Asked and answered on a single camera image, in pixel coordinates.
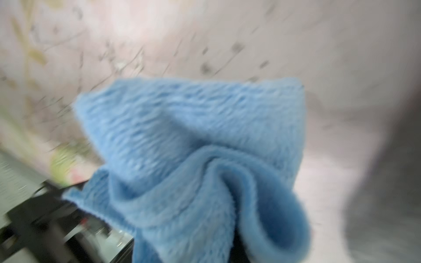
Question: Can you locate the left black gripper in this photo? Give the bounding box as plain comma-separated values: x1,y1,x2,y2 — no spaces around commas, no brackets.
0,180,136,263

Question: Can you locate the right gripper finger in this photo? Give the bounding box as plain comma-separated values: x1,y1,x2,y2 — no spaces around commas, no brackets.
230,230,250,263

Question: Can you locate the blue microfiber cloth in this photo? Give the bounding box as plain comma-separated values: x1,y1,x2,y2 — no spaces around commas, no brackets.
63,78,311,263

